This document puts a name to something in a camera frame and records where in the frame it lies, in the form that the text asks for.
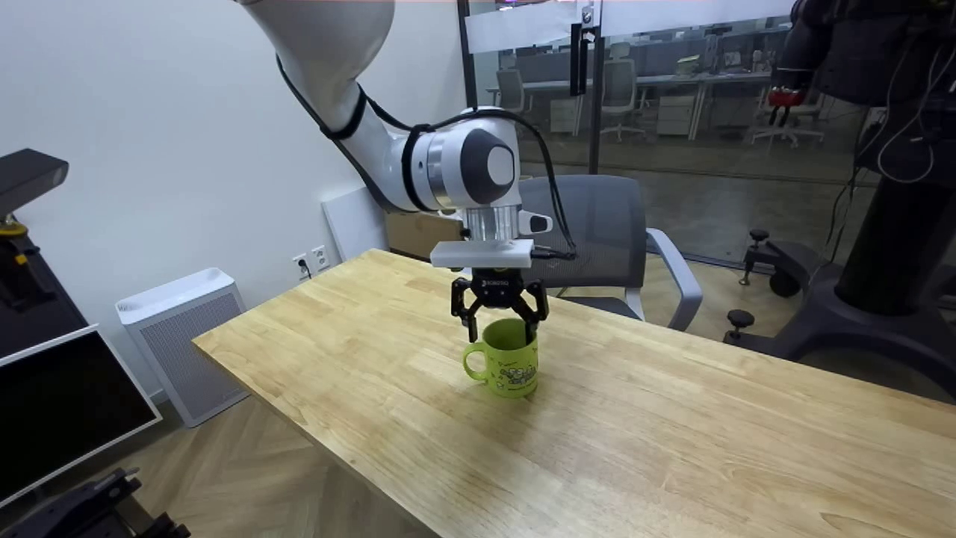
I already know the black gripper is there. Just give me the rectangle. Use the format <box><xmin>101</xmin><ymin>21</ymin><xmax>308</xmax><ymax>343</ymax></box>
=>
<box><xmin>448</xmin><ymin>262</ymin><xmax>554</xmax><ymax>347</ymax></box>

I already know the green mug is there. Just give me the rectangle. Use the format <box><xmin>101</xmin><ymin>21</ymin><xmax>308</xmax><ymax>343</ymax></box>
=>
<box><xmin>458</xmin><ymin>317</ymin><xmax>544</xmax><ymax>401</ymax></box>

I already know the brown cardboard box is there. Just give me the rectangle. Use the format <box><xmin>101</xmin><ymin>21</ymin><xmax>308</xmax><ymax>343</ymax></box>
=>
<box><xmin>382</xmin><ymin>207</ymin><xmax>466</xmax><ymax>268</ymax></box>

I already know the grey mesh office chair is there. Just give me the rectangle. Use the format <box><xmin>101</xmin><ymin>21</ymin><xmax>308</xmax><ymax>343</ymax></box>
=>
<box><xmin>518</xmin><ymin>174</ymin><xmax>705</xmax><ymax>334</ymax></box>

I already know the white flat panel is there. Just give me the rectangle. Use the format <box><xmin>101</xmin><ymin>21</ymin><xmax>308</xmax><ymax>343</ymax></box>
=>
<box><xmin>318</xmin><ymin>183</ymin><xmax>393</xmax><ymax>262</ymax></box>

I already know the white background office chair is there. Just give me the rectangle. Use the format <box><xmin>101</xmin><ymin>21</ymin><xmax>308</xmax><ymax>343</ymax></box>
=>
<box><xmin>594</xmin><ymin>57</ymin><xmax>645</xmax><ymax>142</ymax></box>

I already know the black clamp knob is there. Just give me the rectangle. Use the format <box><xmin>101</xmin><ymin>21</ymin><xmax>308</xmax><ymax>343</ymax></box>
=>
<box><xmin>738</xmin><ymin>226</ymin><xmax>805</xmax><ymax>298</ymax></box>

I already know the white air purifier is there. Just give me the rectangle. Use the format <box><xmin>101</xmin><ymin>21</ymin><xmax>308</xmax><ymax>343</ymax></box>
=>
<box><xmin>115</xmin><ymin>262</ymin><xmax>251</xmax><ymax>431</ymax></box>

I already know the red object behind glass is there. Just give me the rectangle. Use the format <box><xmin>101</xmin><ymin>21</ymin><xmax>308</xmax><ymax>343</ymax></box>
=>
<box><xmin>763</xmin><ymin>83</ymin><xmax>806</xmax><ymax>132</ymax></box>

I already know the black framed screen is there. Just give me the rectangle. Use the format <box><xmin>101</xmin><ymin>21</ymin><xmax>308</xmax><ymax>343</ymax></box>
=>
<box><xmin>0</xmin><ymin>323</ymin><xmax>166</xmax><ymax>514</ymax></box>

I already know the black equipment base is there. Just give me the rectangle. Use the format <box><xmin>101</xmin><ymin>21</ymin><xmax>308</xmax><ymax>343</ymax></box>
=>
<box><xmin>0</xmin><ymin>465</ymin><xmax>194</xmax><ymax>538</ymax></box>

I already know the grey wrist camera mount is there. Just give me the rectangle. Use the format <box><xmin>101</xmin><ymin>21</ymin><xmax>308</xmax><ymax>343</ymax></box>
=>
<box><xmin>429</xmin><ymin>207</ymin><xmax>562</xmax><ymax>275</ymax></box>

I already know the white wall outlet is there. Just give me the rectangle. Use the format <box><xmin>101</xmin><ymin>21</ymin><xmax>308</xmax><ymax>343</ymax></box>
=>
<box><xmin>290</xmin><ymin>242</ymin><xmax>336</xmax><ymax>284</ymax></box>

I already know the black glass door post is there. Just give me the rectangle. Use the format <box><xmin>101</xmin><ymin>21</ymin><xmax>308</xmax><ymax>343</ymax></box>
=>
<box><xmin>567</xmin><ymin>0</ymin><xmax>608</xmax><ymax>180</ymax></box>

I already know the black pedestal stand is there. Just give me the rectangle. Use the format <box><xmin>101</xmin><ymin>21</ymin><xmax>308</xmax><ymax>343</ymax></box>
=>
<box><xmin>723</xmin><ymin>0</ymin><xmax>956</xmax><ymax>407</ymax></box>

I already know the black camera on stand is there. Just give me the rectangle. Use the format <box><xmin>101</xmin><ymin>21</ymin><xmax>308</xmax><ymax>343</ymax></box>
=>
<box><xmin>0</xmin><ymin>147</ymin><xmax>73</xmax><ymax>313</ymax></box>

